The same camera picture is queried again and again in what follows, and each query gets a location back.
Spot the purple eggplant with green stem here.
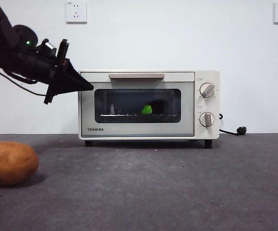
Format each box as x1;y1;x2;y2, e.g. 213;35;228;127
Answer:
141;98;166;115

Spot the oven door with beige handle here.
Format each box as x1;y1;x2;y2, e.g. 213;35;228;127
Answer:
80;72;196;139

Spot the beige round oven knob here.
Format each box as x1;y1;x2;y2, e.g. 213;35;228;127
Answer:
199;82;215;98
199;111;215;128

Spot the white toaster oven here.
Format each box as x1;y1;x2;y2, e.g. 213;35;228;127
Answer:
78;69;220;149

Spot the brown potato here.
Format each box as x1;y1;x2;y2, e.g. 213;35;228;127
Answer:
0;141;39;186

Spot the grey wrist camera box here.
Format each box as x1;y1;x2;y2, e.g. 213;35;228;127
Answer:
41;39;58;57

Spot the short black arm cable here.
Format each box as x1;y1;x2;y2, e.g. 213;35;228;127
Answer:
0;69;38;85

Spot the metal wire oven rack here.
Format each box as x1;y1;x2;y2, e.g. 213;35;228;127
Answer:
100;113;179;117

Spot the black oven power cable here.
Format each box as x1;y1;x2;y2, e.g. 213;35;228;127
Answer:
217;113;248;137

